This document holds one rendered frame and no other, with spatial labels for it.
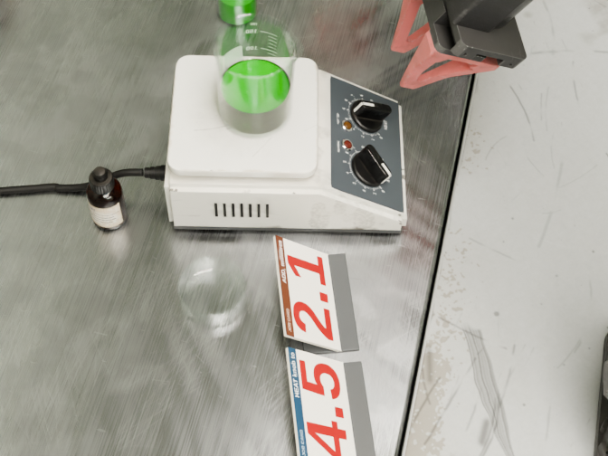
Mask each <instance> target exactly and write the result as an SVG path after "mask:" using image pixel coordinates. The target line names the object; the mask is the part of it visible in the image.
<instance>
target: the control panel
mask: <svg viewBox="0 0 608 456"><path fill-rule="evenodd" d="M357 100H367V101H373V102H377V103H382V104H386V105H389V106H390V107H391V109H392V112H391V113H390V114H389V115H388V116H387V117H386V118H385V119H384V120H383V126H382V127H381V128H380V129H379V130H378V131H377V132H375V133H369V132H366V131H364V130H363V129H361V128H360V127H359V126H358V125H357V124H356V123H355V121H354V120H353V119H352V117H351V112H350V109H351V106H352V104H353V103H354V102H355V101H357ZM345 121H348V122H350V123H351V125H352V128H351V129H347V128H345V126H344V122H345ZM346 140H349V141H350V142H351V143H352V147H351V148H347V147H346V146H345V145H344V141H346ZM367 145H372V146H373V147H374V148H375V150H376V151H377V152H378V154H379V155H380V157H381V158H382V159H383V160H384V162H385V163H386V165H387V166H388V168H389V169H390V171H391V176H390V177H389V178H388V179H387V180H386V181H384V182H383V183H382V184H381V185H379V186H376V187H371V186H368V185H364V184H363V183H362V182H360V181H359V180H358V179H357V177H356V176H355V174H354V172H353V169H352V159H353V157H354V156H355V155H356V154H358V153H359V152H360V151H361V150H362V149H363V148H364V147H365V146H367ZM330 159H331V187H333V188H334V189H337V190H339V191H341V192H344V193H347V194H350V195H354V196H356V197H359V198H362V199H365V200H367V201H370V202H372V203H375V204H380V205H382V206H384V207H387V208H390V209H393V210H395V211H398V212H401V213H403V212H404V196H403V178H402V159H401V140H400V122H399V106H398V103H396V102H394V101H392V100H389V99H386V98H384V97H381V96H379V95H376V94H374V93H373V92H370V91H368V90H364V89H361V88H359V87H357V86H355V85H353V84H350V83H348V82H345V81H342V80H340V79H337V78H335V77H332V76H330Z"/></svg>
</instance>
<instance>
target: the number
mask: <svg viewBox="0 0 608 456"><path fill-rule="evenodd" d="M296 354H297V361H298V370H299V384H300V392H301V400H302V408H303V415H304V423H305V431H306V439H307V446H308V455H309V456H351V452H350V446H349V439H348V432H347V420H346V414H345V407H344V400H343V394H342V387H341V381H340V374H339V367H338V364H337V363H333V362H330V361H327V360H324V359H320V358H316V357H313V356H308V355H304V354H301V353H298V352H296Z"/></svg>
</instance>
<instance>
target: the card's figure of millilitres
mask: <svg viewBox="0 0 608 456"><path fill-rule="evenodd" d="M283 243H284V251H285V259H286V267H287V274H288V283H289V290H290V305H291V313H292V320H293V328H294V334H296V335H300V336H303V337H308V338H311V339H315V340H317V341H321V342H324V343H328V344H330V345H333V346H335V345H336V340H335V333H334V327H333V320H332V314H331V307H330V300H329V294H328V282H327V275H326V268H325V262H324V255H323V254H320V253H318V252H314V251H311V250H308V249H306V248H303V247H300V246H298V245H295V244H293V243H290V242H285V241H283Z"/></svg>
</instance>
